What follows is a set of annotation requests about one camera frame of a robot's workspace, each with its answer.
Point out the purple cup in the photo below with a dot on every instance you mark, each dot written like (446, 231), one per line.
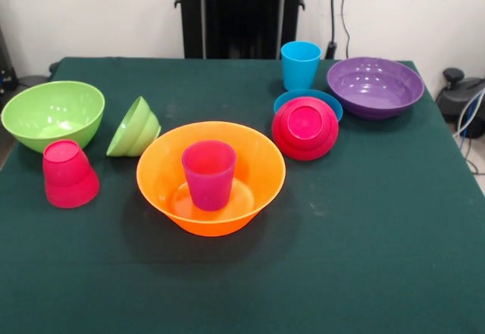
(210, 182)

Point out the pink bowl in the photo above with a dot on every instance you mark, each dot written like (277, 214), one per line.
(305, 129)

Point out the large orange bowl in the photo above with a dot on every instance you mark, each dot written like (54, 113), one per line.
(159, 182)

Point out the small green bowl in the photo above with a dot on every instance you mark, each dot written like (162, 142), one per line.
(136, 129)

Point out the pink cup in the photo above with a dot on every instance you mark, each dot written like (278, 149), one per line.
(70, 178)

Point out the dark green tablecloth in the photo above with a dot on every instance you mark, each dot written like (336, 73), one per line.
(322, 216)

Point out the blue bowl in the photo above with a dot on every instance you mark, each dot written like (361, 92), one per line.
(333, 103)

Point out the blue cup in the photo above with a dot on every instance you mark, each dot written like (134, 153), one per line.
(301, 65)

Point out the purple bowl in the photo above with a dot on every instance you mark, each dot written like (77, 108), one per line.
(375, 88)

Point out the large green bowl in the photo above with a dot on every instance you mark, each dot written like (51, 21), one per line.
(53, 118)

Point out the black equipment box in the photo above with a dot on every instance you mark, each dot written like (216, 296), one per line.
(5, 65)

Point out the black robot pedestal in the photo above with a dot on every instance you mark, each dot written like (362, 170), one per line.
(242, 12)

